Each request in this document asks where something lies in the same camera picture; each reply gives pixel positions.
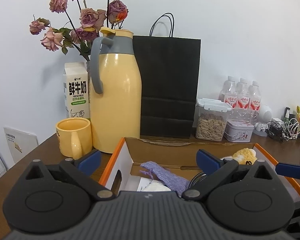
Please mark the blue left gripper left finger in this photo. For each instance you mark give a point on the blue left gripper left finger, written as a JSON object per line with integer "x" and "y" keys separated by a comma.
{"x": 89, "y": 163}

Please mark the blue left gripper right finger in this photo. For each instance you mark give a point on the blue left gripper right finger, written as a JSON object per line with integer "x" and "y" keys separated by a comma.
{"x": 207, "y": 162}

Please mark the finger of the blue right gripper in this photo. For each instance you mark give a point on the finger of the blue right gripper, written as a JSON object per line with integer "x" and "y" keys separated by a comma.
{"x": 288, "y": 170}

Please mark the purple cloth pouch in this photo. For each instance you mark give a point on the purple cloth pouch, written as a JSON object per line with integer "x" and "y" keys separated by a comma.
{"x": 169, "y": 179}

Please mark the white yellow plush hamster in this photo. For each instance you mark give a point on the white yellow plush hamster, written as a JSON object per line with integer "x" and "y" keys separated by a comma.
{"x": 246, "y": 156}

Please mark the white tissue wad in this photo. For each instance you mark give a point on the white tissue wad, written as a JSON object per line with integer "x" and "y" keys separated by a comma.
{"x": 149, "y": 185}

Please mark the red orange cardboard box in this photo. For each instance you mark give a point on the red orange cardboard box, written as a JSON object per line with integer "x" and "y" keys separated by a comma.
{"x": 179, "y": 157}

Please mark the yellow mug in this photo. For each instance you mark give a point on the yellow mug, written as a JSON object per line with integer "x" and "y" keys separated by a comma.
{"x": 75, "y": 137}

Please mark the white tin box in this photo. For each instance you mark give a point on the white tin box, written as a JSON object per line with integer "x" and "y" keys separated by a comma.
{"x": 238, "y": 131}

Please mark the clear snack container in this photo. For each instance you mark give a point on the clear snack container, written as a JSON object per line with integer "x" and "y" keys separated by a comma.
{"x": 212, "y": 119}

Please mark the yellow thermos jug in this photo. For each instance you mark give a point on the yellow thermos jug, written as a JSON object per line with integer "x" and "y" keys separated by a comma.
{"x": 115, "y": 89}

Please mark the small white robot toy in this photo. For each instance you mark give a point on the small white robot toy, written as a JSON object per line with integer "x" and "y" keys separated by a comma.
{"x": 263, "y": 118}

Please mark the water bottle middle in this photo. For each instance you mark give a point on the water bottle middle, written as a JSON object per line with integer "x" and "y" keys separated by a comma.
{"x": 243, "y": 100}

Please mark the water bottle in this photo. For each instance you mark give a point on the water bottle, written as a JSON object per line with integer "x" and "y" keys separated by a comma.
{"x": 228, "y": 93}
{"x": 255, "y": 101}
{"x": 243, "y": 100}

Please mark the water bottle left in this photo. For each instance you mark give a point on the water bottle left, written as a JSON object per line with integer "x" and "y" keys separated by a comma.
{"x": 228, "y": 93}

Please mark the water bottle right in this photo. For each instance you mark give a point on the water bottle right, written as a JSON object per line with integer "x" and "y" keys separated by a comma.
{"x": 255, "y": 101}

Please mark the white milk carton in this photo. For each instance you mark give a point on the white milk carton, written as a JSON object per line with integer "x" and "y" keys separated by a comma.
{"x": 76, "y": 90}

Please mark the glass flower vase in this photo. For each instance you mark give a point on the glass flower vase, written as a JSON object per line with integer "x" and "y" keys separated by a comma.
{"x": 89, "y": 78}

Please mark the black paper bag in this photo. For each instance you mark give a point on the black paper bag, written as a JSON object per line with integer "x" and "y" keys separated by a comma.
{"x": 169, "y": 69}

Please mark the dried pink rose bouquet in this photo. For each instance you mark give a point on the dried pink rose bouquet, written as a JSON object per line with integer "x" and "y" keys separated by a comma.
{"x": 83, "y": 25}

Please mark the white wall calendar board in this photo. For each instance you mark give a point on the white wall calendar board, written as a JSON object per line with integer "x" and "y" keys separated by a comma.
{"x": 20, "y": 143}

